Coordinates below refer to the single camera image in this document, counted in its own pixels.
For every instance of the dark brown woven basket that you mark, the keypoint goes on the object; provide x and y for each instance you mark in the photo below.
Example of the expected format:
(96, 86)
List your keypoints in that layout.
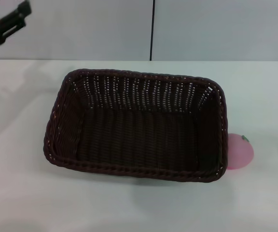
(134, 135)

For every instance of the pink peach toy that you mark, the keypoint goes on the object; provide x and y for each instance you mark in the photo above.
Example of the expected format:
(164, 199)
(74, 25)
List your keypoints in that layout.
(240, 152)

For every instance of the black vertical wall strip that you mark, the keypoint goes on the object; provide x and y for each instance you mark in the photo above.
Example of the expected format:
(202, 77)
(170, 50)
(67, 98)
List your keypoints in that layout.
(152, 29)

